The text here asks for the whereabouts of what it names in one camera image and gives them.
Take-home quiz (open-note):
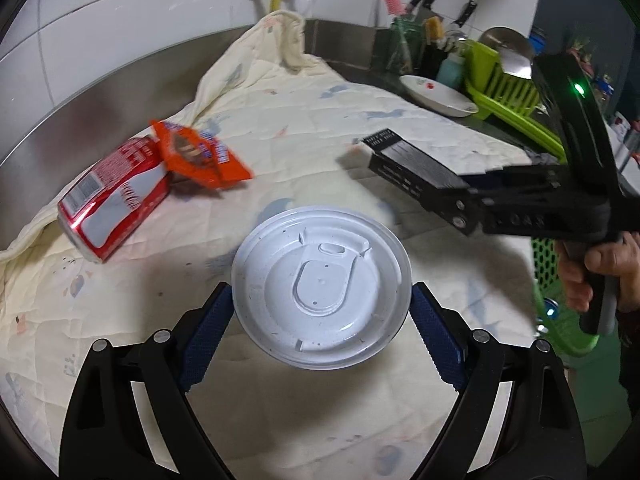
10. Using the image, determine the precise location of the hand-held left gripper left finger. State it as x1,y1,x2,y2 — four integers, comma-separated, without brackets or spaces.
59,282,236,480

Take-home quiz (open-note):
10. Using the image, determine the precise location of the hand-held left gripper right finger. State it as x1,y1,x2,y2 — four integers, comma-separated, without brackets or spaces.
411,281,587,480

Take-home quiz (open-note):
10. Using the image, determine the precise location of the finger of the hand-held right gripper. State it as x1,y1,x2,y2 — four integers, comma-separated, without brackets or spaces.
460,162,563,196
420,187,488,238

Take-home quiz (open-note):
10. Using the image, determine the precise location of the black carton box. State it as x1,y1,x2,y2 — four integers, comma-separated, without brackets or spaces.
337,127,472,193

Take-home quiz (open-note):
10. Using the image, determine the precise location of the green mesh basket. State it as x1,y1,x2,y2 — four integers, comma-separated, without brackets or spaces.
530,235,613,358

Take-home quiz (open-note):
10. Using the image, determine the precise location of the white plastic cup lid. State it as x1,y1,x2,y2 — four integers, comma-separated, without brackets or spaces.
231,205,413,372

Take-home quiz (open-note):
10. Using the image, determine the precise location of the person's right hand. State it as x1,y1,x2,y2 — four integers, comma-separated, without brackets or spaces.
555,232,640,313

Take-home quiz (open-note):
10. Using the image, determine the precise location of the grey rag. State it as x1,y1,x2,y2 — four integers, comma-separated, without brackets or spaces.
525,146,561,167

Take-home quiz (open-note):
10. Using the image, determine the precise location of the cream printed quilt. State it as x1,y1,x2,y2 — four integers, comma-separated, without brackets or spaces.
0,10,551,480

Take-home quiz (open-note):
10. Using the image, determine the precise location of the green dish rack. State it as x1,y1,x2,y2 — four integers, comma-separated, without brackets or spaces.
465,40,568,161

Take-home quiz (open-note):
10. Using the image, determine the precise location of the white bowl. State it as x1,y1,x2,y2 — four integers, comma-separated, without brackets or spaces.
399,75,480,117

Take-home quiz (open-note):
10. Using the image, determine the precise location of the teal bottle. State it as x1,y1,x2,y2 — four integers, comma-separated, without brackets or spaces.
437,52,466,86

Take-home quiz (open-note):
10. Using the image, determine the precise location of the metal pot lid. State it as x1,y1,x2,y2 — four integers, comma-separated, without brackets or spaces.
480,26,536,78

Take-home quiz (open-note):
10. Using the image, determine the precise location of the yellow scrub sponge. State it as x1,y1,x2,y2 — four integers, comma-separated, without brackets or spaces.
424,16,446,49

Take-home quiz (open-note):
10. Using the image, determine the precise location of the orange snack wrapper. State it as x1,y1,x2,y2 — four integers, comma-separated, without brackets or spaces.
150,120,253,191

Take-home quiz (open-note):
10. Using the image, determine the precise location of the red soda can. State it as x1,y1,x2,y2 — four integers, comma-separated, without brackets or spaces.
56,135,173,263

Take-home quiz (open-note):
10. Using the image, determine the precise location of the green utensil holder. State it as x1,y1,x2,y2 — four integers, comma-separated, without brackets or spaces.
387,17,426,73

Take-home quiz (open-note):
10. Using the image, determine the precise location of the pink bottle brush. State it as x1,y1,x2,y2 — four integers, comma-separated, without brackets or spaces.
381,0,416,68

